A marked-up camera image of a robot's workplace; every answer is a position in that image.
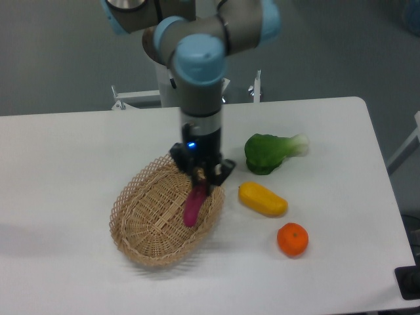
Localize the white metal base frame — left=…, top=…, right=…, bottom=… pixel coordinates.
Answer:
left=110, top=78, right=231, bottom=110

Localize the purple sweet potato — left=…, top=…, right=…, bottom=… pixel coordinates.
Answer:
left=183, top=184, right=207, bottom=227

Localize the green bok choy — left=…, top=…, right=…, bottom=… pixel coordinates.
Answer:
left=244, top=134, right=309, bottom=175

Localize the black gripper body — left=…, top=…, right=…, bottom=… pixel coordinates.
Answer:
left=181, top=123, right=222, bottom=169

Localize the orange mandarin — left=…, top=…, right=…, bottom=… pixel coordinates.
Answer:
left=277, top=222, right=309, bottom=257

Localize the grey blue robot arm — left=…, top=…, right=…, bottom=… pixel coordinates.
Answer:
left=102, top=1, right=281, bottom=193

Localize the black device at edge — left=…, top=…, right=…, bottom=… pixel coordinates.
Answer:
left=394, top=266, right=419, bottom=301

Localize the white frame at right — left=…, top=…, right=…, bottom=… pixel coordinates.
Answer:
left=386, top=112, right=419, bottom=176

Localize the woven wicker basket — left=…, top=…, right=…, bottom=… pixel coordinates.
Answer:
left=109, top=155, right=225, bottom=267

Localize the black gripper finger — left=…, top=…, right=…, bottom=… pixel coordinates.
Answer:
left=169, top=142, right=200, bottom=188
left=206, top=159, right=236, bottom=194

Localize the white clamp post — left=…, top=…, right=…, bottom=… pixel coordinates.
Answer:
left=248, top=69, right=262, bottom=104

